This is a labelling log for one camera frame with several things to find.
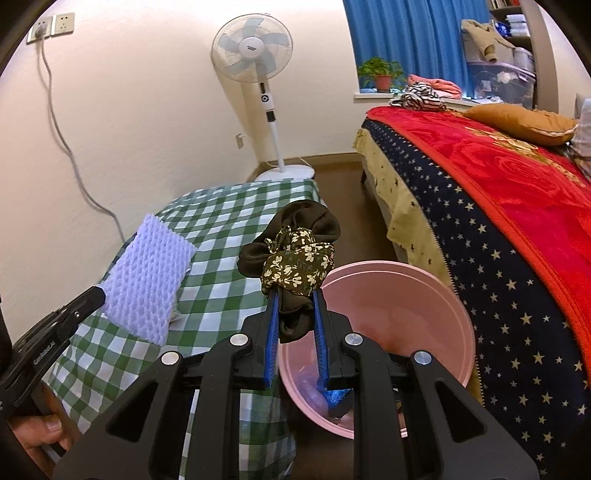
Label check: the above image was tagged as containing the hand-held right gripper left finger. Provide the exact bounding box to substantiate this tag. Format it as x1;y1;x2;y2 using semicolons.
52;288;281;480

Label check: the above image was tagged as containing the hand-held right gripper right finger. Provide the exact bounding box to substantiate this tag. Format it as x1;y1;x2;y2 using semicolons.
311;288;541;480

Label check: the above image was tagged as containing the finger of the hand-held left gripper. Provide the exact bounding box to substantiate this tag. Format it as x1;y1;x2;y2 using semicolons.
59;286;107;325

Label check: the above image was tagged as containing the white foam net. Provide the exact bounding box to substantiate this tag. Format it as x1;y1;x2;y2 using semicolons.
100;213;198;347

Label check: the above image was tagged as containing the dark floral cloth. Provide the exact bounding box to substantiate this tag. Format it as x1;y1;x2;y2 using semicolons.
238;200;341;343

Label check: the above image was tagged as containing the pink plastic bin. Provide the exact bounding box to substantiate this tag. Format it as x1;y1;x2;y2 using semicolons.
276;261;476;439

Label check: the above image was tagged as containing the person's left hand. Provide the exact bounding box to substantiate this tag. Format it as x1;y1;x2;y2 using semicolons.
10;391;82;463

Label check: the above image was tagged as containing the green checked bed sheet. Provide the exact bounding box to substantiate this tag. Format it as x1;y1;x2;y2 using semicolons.
46;179;324;480

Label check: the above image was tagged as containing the bed with red blanket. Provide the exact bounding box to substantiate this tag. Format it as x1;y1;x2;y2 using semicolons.
355;117;591;480

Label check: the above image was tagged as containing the red blanket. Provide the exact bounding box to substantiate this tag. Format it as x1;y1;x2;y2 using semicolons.
369;105;591;365

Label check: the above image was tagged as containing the white window sill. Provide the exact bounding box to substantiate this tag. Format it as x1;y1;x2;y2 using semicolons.
353;91;403;103

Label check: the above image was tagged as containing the black white striped cloth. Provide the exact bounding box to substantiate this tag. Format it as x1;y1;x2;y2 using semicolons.
390;80;446;112

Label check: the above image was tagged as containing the potted green plant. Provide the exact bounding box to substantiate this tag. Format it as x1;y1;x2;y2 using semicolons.
358;58;404;93

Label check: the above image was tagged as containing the pink cloth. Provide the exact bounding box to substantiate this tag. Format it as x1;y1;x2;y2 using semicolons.
407;73;462;99

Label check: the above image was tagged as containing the orange pillow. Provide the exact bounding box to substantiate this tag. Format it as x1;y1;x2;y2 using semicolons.
463;103;579;146

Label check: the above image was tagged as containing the white standing fan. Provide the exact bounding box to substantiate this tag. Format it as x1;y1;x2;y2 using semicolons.
211;14;315;182

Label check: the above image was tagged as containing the clear plastic storage box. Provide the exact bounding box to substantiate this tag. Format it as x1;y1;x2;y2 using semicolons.
466;46;537;109

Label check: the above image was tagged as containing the blue curtain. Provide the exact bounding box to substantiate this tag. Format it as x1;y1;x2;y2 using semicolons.
342;0;497;90

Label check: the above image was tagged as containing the plaid pillow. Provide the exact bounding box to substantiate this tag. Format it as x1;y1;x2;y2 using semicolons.
570;92;591;181

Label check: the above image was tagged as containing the beige coat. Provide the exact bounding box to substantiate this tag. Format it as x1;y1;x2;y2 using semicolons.
462;19;518;63

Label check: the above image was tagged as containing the dark bookshelf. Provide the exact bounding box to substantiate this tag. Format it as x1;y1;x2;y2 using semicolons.
489;0;559;109

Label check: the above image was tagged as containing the grey wall cable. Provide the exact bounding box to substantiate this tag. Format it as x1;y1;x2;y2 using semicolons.
39;39;132;243

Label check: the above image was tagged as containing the white double wall socket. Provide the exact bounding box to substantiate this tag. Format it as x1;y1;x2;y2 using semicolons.
27;13;75;43

